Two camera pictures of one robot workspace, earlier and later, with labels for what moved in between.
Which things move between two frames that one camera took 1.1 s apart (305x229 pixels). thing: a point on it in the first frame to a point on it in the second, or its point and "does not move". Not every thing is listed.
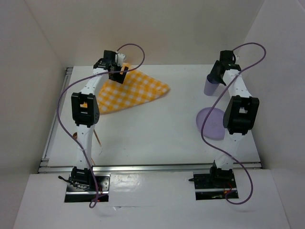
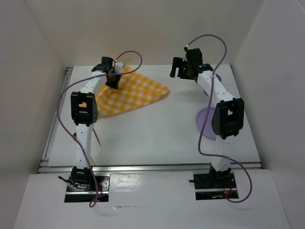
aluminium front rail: (142, 167) does not move
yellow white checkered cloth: (137, 88) does not move
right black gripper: (213, 74) to (177, 62)
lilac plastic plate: (213, 127) does not move
